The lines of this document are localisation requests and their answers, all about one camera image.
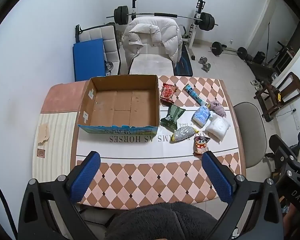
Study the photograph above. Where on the dark wooden chair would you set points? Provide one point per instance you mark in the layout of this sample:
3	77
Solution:
291	87

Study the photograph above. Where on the beige round chair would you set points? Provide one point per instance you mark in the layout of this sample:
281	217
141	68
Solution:
250	130

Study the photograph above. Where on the person's right forearm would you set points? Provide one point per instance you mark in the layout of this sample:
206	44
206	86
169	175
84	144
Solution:
290	222

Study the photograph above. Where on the brown cardboard box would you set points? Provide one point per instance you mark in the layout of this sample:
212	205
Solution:
120	110

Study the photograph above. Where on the purple cloth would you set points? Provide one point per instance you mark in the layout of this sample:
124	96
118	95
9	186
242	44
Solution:
218	108

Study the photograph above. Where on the white shoe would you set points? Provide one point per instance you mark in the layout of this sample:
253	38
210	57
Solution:
253	82
259	86

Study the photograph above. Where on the silver packet with yellow ends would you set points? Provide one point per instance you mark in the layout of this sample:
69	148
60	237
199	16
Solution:
185	133

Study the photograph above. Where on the chrome weight plates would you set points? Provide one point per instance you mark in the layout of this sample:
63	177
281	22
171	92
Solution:
109	67

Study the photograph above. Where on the wall socket with plug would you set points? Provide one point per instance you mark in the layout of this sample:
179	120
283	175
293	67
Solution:
293	110

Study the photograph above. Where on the black weight bench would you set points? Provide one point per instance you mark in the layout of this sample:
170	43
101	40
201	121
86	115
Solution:
185	65

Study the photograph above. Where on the chrome dumbbell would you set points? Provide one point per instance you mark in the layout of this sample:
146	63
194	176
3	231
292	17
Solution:
207	67
203	60

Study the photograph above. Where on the green snack packet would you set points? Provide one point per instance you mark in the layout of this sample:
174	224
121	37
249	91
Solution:
172	117

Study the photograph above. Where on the cartoon face snack packet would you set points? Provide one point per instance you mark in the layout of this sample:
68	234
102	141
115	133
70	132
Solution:
201	146

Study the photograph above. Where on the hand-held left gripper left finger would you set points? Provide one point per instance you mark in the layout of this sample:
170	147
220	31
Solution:
86	177

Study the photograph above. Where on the white soft pouch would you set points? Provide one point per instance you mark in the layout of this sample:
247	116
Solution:
218	128

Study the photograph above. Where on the white door frame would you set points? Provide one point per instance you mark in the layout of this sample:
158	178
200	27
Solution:
261	22

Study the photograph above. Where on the long blue white packet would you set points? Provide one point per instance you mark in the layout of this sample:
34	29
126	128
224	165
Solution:
195	95

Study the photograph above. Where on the red snack packet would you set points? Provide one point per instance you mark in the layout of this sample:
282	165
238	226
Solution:
168	93

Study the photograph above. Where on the white puffer jacket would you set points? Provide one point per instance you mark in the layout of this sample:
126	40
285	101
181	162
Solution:
152	32

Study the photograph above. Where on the small brown label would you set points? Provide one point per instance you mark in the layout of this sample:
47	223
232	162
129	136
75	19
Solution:
40	153

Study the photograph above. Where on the blue tissue pack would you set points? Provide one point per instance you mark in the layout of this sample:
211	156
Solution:
202	115

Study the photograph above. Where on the blue folded mat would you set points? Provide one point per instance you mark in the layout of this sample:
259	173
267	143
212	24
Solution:
88	60

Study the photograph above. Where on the black weight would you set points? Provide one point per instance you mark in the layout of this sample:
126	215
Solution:
259	57

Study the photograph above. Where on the short barbell with black plates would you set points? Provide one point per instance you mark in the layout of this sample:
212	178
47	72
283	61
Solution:
217	48

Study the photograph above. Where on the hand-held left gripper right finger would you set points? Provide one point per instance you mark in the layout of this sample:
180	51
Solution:
217	177

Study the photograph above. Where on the black exercise machine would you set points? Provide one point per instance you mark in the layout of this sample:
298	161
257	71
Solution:
270	67

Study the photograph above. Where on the dark fleece clothing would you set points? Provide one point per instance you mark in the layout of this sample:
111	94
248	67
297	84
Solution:
162	222

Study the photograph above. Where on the white quilted chair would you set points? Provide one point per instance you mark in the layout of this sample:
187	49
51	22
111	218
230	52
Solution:
107	36

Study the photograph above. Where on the white bench press rack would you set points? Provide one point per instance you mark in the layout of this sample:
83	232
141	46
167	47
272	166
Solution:
193	36

